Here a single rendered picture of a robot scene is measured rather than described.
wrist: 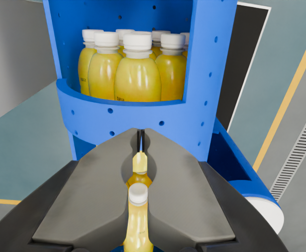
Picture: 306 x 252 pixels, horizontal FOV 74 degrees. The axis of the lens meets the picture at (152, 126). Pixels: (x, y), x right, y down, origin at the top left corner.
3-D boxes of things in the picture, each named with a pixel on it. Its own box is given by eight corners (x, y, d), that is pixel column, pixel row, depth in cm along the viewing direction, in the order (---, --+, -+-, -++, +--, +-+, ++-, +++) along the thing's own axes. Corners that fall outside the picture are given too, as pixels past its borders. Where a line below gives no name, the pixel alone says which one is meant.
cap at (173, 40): (163, 51, 31) (164, 38, 30) (157, 48, 34) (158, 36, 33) (187, 51, 32) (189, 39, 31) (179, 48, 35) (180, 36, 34)
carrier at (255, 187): (217, 108, 143) (184, 89, 136) (302, 213, 66) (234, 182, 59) (195, 138, 155) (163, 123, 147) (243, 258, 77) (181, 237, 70)
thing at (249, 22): (149, 180, 193) (149, 192, 179) (179, -5, 124) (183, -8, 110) (201, 184, 197) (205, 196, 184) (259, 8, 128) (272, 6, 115)
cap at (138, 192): (128, 191, 43) (127, 185, 42) (146, 189, 44) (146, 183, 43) (130, 206, 39) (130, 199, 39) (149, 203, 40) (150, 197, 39)
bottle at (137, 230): (123, 240, 52) (120, 186, 44) (149, 235, 54) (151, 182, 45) (126, 269, 46) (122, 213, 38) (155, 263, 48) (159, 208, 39)
